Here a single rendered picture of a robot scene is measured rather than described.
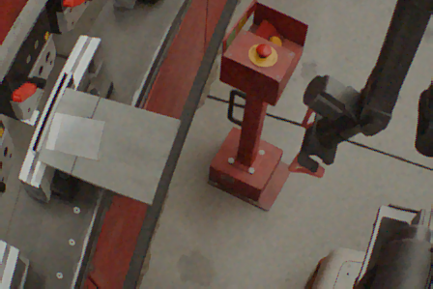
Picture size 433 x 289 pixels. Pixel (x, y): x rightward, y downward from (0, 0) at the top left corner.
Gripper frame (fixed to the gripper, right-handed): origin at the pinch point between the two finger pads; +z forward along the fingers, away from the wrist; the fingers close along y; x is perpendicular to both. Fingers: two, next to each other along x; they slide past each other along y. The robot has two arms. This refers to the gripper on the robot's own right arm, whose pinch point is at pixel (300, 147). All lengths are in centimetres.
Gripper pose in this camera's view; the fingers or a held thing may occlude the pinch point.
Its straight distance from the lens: 114.7
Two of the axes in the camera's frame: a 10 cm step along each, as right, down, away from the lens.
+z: -4.7, 3.0, 8.3
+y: -3.1, 8.3, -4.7
